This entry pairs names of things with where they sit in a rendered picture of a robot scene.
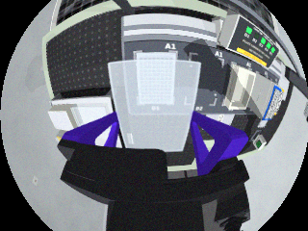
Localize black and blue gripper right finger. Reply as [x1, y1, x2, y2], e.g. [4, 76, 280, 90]
[190, 111, 248, 175]

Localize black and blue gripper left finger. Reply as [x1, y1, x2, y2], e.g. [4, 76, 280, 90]
[62, 112, 119, 147]

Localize white ready panel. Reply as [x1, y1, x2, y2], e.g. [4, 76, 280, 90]
[249, 130, 267, 151]

